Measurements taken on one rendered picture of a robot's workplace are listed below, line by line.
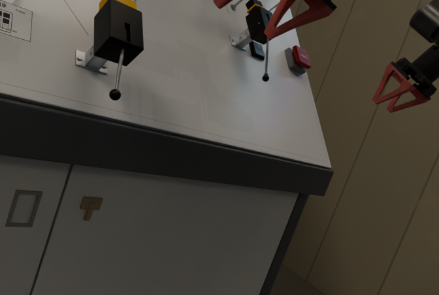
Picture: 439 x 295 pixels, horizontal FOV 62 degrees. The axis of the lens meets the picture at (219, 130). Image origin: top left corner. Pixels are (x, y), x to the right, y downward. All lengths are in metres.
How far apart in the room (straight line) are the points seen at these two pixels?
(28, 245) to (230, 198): 0.37
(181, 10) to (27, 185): 0.42
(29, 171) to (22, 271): 0.15
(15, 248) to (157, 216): 0.22
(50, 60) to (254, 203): 0.50
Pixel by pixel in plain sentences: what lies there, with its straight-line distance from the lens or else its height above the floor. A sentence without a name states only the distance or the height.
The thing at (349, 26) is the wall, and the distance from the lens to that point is 2.63.
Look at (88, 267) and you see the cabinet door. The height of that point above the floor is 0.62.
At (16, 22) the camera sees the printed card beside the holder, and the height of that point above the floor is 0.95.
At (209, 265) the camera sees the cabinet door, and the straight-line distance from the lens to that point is 0.82.
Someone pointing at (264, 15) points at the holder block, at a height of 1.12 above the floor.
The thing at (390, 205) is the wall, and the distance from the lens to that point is 2.33.
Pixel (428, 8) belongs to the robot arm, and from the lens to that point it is 0.89.
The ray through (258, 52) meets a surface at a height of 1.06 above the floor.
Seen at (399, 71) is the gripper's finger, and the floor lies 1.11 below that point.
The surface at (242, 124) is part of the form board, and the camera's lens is 0.70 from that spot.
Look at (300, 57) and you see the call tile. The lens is 0.95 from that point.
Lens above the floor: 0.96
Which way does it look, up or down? 6 degrees down
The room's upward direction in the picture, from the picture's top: 20 degrees clockwise
